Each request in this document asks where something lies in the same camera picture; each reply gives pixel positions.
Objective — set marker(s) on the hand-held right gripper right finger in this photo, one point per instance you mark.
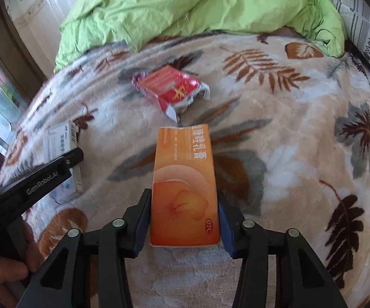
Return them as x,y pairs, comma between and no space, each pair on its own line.
226,231

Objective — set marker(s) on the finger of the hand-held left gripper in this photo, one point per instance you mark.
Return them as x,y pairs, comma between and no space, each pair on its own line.
40,183

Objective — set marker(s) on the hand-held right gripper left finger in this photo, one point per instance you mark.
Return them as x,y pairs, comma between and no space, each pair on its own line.
141,227

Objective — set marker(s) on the white medicine box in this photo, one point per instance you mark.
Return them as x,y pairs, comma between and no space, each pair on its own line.
59,138

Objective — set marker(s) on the orange medicine box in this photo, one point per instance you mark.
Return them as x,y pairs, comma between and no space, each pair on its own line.
185,183

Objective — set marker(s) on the leaf printed fleece blanket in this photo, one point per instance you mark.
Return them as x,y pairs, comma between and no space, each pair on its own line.
284,134

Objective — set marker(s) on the red white plastic bag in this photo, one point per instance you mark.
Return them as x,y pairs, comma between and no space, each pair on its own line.
169,86

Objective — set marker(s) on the plain green duvet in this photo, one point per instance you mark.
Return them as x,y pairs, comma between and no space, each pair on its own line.
172,6

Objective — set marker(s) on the striped floral pillow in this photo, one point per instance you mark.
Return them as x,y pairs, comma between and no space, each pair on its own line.
365,32

